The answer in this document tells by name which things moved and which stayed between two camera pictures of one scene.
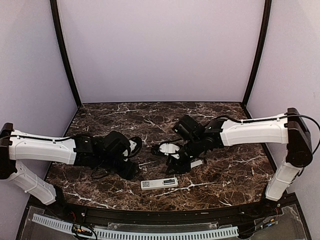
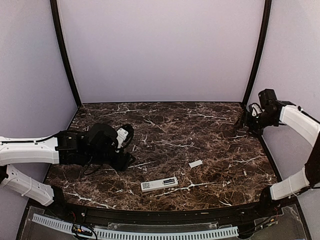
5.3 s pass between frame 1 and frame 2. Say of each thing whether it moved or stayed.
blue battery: stayed
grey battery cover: stayed
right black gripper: moved
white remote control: stayed
